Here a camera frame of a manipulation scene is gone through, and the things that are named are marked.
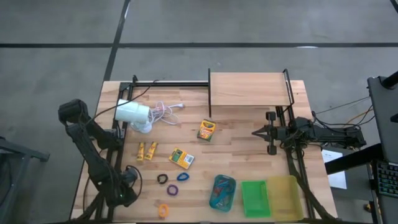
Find black cable bundle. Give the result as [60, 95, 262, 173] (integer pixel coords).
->
[310, 96, 376, 131]

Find white desk lamp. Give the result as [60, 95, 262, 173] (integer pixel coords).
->
[114, 98, 154, 134]

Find white power cable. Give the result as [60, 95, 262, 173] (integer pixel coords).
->
[148, 100, 186, 126]

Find yellow plastic bin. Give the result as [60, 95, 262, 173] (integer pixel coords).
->
[266, 174, 304, 222]

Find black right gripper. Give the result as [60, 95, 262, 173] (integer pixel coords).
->
[251, 111, 290, 156]

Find yellow green packet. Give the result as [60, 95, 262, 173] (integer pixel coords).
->
[168, 147, 196, 170]

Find white paper sheet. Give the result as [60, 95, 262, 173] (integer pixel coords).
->
[320, 148, 348, 190]

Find large crayon box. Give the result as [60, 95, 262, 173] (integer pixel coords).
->
[197, 118, 217, 143]

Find teal plastic basket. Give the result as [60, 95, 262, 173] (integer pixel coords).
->
[208, 174, 238, 213]

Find black keyboard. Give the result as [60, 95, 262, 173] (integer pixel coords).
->
[375, 160, 398, 199]

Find yellow coil keychain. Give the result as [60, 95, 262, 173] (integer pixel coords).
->
[157, 203, 170, 219]

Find wooden shelf riser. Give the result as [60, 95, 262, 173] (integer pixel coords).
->
[207, 68, 296, 119]

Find green plastic basket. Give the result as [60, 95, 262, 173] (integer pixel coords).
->
[241, 180, 272, 218]

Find black aluminium frame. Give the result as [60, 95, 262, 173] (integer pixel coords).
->
[73, 74, 210, 222]
[275, 105, 339, 222]

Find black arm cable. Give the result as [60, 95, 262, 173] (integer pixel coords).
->
[88, 79, 159, 198]

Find grey metal stand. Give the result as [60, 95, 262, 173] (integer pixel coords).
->
[0, 136, 50, 224]

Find grey desk top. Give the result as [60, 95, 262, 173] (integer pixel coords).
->
[366, 70, 398, 164]

